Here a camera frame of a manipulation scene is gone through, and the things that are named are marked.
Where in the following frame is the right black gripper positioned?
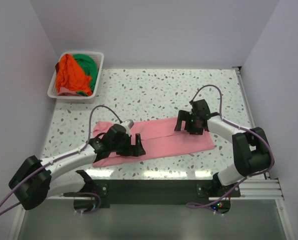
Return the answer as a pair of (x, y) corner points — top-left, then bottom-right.
(174, 110), (203, 136)

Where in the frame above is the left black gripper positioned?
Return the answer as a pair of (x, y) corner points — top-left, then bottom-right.
(110, 133), (145, 157)

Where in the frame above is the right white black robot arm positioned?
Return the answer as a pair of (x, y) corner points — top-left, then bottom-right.
(174, 99), (274, 197)

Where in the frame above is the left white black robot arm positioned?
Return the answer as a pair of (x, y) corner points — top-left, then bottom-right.
(8, 123), (146, 210)

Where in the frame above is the green t shirt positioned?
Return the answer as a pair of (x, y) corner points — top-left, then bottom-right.
(73, 54), (98, 97)

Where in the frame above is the orange t shirt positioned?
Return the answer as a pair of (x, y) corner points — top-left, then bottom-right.
(55, 53), (93, 93)

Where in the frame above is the dark red garment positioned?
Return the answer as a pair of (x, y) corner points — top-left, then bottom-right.
(55, 62), (60, 74)

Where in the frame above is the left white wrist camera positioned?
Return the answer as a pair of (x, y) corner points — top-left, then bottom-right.
(121, 119), (134, 132)

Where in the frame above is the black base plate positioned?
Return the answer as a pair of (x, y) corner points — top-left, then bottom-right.
(63, 178), (239, 216)

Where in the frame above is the aluminium frame rail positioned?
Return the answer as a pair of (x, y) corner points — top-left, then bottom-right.
(232, 66), (285, 200)

